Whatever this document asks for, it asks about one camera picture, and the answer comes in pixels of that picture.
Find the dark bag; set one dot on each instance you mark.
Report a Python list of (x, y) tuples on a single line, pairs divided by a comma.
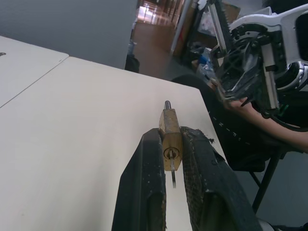
[(132, 63)]

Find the black chair frame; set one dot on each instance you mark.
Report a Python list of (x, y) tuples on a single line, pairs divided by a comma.
[(264, 183)]

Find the person in black clothes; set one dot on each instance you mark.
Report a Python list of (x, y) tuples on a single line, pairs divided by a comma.
[(231, 122)]

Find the white side table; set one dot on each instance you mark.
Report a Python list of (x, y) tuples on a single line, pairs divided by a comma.
[(21, 69)]

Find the brass padlock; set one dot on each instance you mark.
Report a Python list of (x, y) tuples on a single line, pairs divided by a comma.
[(171, 134)]

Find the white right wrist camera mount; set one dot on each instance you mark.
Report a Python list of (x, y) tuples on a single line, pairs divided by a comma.
[(286, 29)]

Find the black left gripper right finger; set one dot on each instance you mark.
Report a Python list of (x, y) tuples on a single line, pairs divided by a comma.
[(207, 187)]

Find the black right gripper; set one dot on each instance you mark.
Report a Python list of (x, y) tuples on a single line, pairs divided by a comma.
[(243, 62)]

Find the silver key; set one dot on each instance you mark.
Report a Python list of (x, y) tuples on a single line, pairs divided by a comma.
[(173, 173)]

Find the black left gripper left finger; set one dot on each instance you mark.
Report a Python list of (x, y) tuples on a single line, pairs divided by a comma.
[(142, 183)]

